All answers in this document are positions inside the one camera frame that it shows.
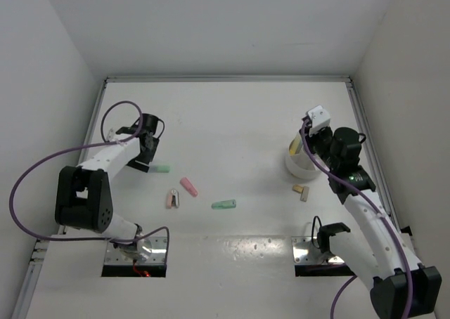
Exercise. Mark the pink eraser case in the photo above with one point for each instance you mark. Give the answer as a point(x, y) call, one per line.
point(189, 187)

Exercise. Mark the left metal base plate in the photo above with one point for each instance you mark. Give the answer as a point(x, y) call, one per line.
point(151, 251)

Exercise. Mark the white round divided container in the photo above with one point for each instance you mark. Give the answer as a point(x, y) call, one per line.
point(300, 165)

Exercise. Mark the green highlighter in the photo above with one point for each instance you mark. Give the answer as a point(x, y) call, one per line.
point(160, 168)

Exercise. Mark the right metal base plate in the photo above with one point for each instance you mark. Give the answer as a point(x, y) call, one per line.
point(306, 252)

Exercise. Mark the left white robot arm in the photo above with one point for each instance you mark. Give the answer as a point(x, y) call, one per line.
point(84, 199)

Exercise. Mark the metal base plate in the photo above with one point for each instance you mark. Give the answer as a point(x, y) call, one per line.
point(151, 251)
point(306, 252)

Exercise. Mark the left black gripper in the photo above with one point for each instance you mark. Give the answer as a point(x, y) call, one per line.
point(145, 159)

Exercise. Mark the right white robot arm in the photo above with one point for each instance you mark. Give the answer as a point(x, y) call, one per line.
point(400, 285)

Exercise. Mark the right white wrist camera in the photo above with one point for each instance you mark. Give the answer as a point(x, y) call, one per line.
point(318, 118)

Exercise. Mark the green utility knife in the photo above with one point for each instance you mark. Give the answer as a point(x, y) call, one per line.
point(222, 205)

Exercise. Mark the yellow highlighter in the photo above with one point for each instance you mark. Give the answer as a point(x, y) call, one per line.
point(295, 146)

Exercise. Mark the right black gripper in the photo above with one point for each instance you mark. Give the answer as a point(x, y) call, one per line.
point(325, 131)

